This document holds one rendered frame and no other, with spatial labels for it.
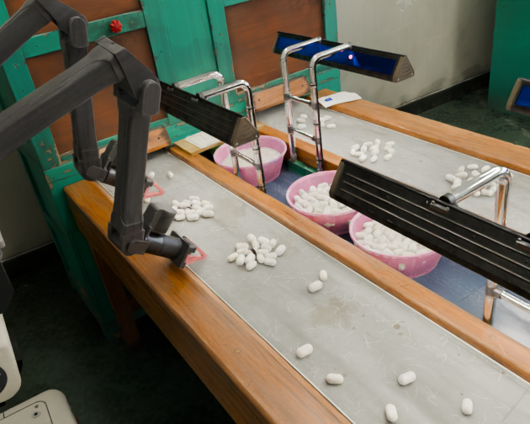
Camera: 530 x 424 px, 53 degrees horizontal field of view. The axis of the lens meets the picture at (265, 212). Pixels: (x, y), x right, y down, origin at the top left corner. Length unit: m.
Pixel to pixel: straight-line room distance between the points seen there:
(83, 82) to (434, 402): 0.85
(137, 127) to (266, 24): 1.24
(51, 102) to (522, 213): 1.19
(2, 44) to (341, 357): 1.02
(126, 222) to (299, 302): 0.43
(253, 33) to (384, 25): 1.66
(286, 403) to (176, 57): 1.41
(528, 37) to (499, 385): 3.09
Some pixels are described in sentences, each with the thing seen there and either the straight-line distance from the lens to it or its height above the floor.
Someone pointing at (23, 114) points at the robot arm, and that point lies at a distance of 1.01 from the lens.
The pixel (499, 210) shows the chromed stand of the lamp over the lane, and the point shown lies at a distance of 1.04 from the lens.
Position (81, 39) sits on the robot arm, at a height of 1.32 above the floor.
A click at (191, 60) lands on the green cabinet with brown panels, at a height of 1.05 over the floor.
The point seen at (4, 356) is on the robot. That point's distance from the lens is 1.35.
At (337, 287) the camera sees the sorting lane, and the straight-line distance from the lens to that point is 1.30.
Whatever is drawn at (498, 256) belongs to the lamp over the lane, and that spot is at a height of 1.08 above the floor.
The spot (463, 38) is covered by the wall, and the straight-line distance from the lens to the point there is 4.38.
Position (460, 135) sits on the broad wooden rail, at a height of 0.76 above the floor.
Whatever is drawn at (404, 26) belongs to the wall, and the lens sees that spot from 3.90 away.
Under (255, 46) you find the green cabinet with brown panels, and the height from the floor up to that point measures 1.03.
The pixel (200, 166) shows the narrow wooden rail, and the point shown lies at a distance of 1.90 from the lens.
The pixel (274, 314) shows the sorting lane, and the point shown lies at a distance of 1.25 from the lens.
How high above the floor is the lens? 1.57
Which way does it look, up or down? 31 degrees down
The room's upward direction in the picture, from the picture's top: 9 degrees counter-clockwise
